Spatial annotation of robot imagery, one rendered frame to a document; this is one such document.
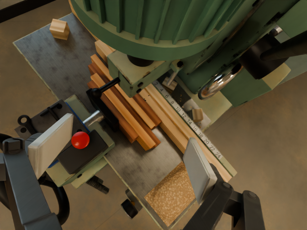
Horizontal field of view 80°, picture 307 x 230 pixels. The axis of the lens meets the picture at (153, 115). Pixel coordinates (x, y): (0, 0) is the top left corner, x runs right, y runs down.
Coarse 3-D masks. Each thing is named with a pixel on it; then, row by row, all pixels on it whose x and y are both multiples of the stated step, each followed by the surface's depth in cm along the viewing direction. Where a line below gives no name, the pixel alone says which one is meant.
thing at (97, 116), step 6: (90, 90) 37; (90, 96) 37; (96, 102) 37; (102, 102) 37; (96, 108) 41; (102, 108) 37; (108, 108) 37; (96, 114) 40; (102, 114) 39; (108, 114) 37; (90, 120) 39; (96, 120) 39; (108, 120) 37; (114, 120) 36; (114, 126) 38
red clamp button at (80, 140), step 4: (80, 132) 32; (84, 132) 32; (76, 136) 32; (80, 136) 32; (84, 136) 32; (88, 136) 32; (72, 140) 32; (76, 140) 32; (80, 140) 32; (84, 140) 32; (88, 140) 32; (72, 144) 32; (76, 144) 31; (80, 144) 32; (84, 144) 32; (88, 144) 32; (80, 148) 32
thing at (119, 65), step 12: (108, 60) 32; (120, 60) 32; (120, 72) 31; (132, 72) 32; (144, 72) 32; (156, 72) 35; (120, 84) 36; (132, 84) 31; (144, 84) 36; (132, 96) 37
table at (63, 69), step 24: (48, 24) 50; (72, 24) 51; (24, 48) 47; (48, 48) 48; (72, 48) 49; (48, 72) 46; (72, 72) 47; (120, 144) 45; (168, 144) 47; (96, 168) 45; (120, 168) 43; (144, 168) 44; (168, 168) 45; (144, 192) 43
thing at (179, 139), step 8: (96, 48) 48; (104, 48) 46; (104, 56) 47; (160, 112) 44; (168, 120) 44; (168, 128) 44; (176, 128) 44; (176, 136) 44; (184, 136) 44; (176, 144) 46; (184, 144) 43; (184, 152) 45
